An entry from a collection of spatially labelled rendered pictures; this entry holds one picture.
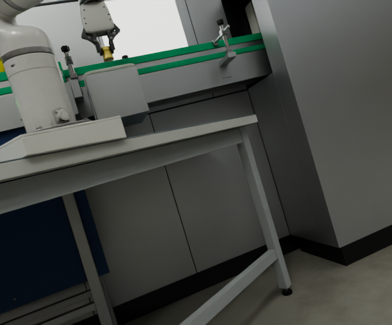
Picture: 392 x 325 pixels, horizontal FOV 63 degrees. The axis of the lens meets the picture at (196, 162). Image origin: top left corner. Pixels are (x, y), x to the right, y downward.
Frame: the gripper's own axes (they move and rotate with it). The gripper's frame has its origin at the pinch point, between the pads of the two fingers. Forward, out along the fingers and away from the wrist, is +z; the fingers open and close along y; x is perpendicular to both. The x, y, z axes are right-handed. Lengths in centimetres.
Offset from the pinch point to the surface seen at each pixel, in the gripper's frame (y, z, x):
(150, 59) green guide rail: -19.6, -0.5, -22.4
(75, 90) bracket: 13.8, 9.3, -10.6
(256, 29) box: -83, -10, -37
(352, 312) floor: -51, 111, 21
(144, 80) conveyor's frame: -13.7, 8.6, -20.5
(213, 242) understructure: -28, 89, -41
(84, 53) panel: 5.7, -14.5, -38.2
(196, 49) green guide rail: -41.1, -0.5, -22.7
